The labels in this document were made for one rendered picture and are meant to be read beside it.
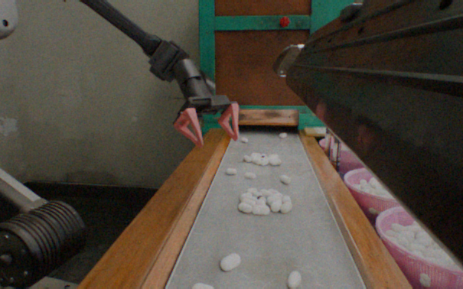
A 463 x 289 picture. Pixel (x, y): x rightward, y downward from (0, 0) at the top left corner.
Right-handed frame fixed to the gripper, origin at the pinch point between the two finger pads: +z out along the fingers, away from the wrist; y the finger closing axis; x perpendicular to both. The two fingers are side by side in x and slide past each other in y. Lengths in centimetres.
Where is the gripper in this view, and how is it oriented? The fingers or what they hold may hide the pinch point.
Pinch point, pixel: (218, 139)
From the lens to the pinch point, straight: 74.6
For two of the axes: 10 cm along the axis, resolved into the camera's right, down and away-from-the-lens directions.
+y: -7.5, 1.6, -6.4
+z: 4.2, 8.6, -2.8
